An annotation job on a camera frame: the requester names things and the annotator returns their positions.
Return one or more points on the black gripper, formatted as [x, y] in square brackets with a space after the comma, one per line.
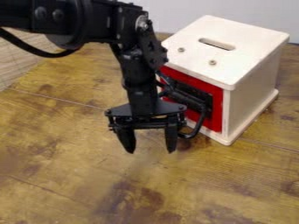
[145, 112]

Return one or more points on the black metal drawer handle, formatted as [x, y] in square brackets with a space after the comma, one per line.
[196, 101]

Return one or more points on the red wooden drawer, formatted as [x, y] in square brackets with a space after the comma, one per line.
[183, 80]

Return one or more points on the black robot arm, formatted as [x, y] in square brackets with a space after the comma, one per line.
[52, 28]

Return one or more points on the white wooden box cabinet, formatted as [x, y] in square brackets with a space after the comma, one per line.
[229, 60]

